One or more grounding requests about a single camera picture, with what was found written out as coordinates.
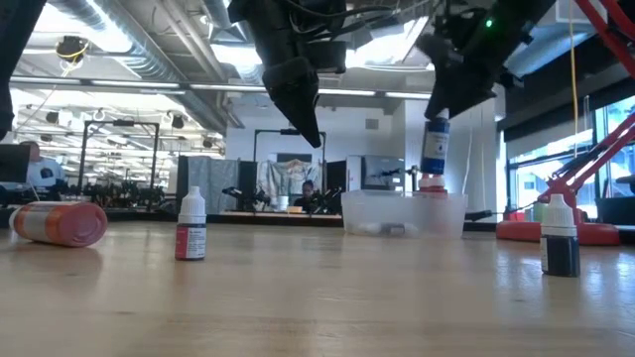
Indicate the long ceiling light strip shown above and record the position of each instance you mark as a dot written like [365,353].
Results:
[149,84]

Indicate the black aluminium table frame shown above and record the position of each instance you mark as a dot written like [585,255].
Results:
[149,219]

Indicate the silver spiral ceiling duct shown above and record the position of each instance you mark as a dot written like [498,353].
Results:
[144,59]

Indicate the large red food coloring bottle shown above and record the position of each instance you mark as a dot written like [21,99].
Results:
[425,182]

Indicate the small dark labelled dropper bottle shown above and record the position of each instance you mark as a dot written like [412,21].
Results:
[560,255]

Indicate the red desk lamp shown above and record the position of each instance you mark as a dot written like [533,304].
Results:
[570,233]

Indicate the large orange food coloring bottle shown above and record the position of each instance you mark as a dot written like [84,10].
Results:
[64,223]

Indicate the white cup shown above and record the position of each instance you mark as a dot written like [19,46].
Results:
[283,203]

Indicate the black background rig frame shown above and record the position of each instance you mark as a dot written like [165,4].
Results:
[278,131]
[119,123]

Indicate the black background robot arm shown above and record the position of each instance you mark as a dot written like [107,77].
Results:
[248,196]
[327,201]

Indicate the large blue food coloring bottle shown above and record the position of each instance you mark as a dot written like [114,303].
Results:
[435,149]

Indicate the seated person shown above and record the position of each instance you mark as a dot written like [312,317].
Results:
[306,191]

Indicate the grey wall vent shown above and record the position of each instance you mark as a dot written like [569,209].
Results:
[372,123]

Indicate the crumpled grey cloth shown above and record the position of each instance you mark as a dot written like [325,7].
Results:
[283,178]

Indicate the grey curtain partition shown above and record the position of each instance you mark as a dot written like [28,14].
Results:
[211,178]

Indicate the small red-label dropper bottle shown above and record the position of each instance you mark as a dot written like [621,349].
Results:
[191,243]

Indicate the dark background furniture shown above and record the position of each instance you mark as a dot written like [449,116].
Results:
[615,210]

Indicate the clear plastic container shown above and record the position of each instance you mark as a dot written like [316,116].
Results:
[377,210]

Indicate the black background robot workstation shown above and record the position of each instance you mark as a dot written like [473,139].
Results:
[124,191]

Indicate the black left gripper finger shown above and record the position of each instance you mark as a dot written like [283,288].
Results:
[297,94]

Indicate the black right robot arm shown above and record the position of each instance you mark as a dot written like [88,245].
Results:
[516,20]

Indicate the black partition panel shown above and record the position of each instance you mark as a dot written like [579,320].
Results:
[248,178]
[336,173]

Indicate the green round object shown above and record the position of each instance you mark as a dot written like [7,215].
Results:
[537,212]

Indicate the black monitor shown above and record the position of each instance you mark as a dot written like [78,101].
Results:
[14,163]

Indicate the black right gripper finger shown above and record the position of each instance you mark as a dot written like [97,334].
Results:
[456,94]

